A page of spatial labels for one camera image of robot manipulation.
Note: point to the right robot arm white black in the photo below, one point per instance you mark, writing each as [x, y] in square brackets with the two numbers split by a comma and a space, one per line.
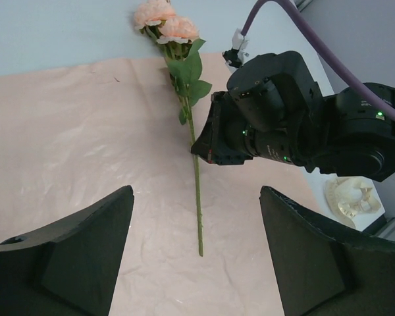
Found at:
[357, 139]

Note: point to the front aluminium rail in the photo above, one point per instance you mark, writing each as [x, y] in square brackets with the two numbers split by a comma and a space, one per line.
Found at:
[387, 232]

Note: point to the cream ribbon gold lettering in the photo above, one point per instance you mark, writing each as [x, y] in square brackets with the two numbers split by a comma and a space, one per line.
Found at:
[353, 201]

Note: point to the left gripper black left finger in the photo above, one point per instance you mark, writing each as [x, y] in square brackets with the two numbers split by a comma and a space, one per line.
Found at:
[68, 267]

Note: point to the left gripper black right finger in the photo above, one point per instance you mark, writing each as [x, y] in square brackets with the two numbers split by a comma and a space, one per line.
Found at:
[323, 267]

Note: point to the pink artificial flower bouquet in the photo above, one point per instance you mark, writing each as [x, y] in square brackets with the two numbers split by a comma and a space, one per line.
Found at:
[179, 41]

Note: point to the pink wrapping paper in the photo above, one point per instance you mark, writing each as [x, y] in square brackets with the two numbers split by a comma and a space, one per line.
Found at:
[71, 136]

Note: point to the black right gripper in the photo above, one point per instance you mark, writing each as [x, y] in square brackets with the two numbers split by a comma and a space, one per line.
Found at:
[271, 109]

